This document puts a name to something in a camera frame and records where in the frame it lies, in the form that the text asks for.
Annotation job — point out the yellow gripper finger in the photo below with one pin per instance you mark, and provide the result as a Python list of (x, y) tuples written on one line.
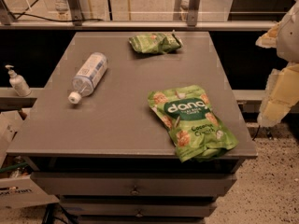
[(281, 94), (268, 39)]

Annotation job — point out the beige cylindrical gripper body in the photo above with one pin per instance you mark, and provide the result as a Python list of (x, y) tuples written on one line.
[(290, 37)]

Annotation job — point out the blue labelled plastic bottle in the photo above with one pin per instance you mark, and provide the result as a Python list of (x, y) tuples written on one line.
[(87, 77)]

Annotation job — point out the white pump dispenser bottle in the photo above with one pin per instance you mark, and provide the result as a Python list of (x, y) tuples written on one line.
[(17, 82)]

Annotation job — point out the large green Dang snack bag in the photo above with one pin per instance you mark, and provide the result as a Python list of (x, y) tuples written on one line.
[(197, 133)]

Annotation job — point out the small green snack bag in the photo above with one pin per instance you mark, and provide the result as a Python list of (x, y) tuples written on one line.
[(155, 43)]

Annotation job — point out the grey drawer cabinet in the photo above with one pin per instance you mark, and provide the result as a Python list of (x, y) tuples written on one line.
[(109, 158)]

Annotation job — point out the white cardboard box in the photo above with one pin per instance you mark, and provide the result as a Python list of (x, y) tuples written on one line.
[(17, 189)]

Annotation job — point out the grey metal railing frame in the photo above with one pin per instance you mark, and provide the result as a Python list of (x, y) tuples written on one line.
[(142, 15)]

